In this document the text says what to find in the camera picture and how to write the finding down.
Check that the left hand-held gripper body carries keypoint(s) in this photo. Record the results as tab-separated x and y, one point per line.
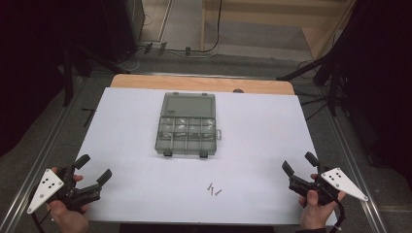
48	187

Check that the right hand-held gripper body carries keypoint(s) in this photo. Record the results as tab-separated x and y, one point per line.
340	183

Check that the person's left hand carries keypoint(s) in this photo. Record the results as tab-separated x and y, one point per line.
66	218

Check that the person's right hand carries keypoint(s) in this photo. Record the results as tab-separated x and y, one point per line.
315	212

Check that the white table mat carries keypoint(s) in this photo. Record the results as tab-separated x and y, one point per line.
136	168

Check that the small metal screw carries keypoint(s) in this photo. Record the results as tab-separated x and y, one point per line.
218	192
210	186
212	192

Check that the black tripod stand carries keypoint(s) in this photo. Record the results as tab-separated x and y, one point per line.
68	81
332	84

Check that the heap of silver metal parts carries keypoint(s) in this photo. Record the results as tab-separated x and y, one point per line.
181	128

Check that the grey transparent compartment box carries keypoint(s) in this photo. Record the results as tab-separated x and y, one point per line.
186	129

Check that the black curtain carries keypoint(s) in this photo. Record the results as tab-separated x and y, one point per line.
29	64
382	81

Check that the wooden table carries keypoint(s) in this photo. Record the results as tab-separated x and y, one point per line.
181	83

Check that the light wooden furniture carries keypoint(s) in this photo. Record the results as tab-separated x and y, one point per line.
324	35

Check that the black cabinet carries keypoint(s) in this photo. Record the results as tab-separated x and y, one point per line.
124	26

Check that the black plug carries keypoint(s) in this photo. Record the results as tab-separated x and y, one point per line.
188	50

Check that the aluminium frame rail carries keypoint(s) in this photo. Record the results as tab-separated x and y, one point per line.
42	158
356	168

